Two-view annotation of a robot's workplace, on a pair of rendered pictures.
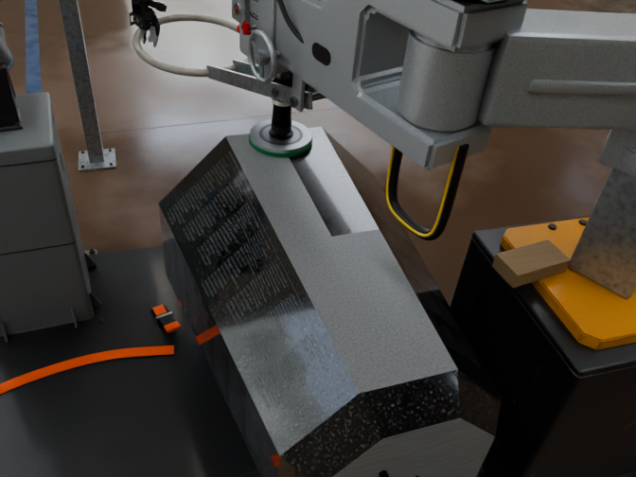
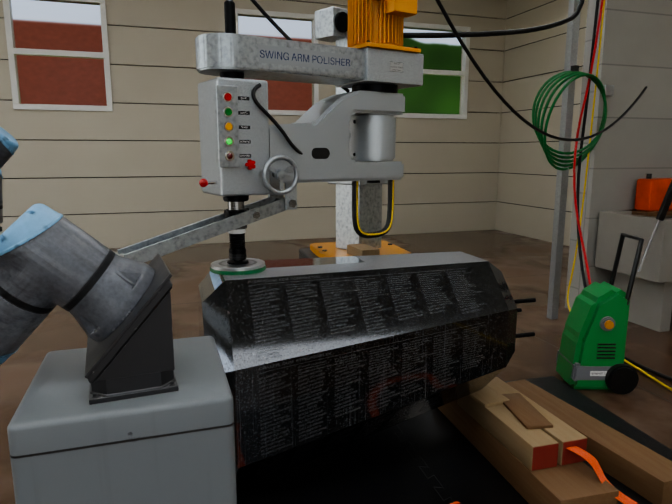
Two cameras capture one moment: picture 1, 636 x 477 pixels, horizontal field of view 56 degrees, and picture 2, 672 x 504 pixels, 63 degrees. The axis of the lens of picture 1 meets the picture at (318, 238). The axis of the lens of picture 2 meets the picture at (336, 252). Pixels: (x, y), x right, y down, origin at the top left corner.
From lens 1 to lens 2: 2.62 m
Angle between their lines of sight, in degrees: 79
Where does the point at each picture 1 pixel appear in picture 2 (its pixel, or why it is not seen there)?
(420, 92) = (391, 141)
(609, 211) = (364, 209)
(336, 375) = (475, 267)
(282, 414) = (487, 302)
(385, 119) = (376, 166)
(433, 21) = (393, 103)
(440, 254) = not seen: hidden behind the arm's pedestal
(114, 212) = not seen: outside the picture
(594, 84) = not seen: hidden behind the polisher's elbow
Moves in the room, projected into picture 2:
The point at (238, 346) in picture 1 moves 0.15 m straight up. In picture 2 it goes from (436, 318) to (437, 280)
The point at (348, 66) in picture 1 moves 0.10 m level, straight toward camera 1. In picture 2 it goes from (345, 150) to (369, 150)
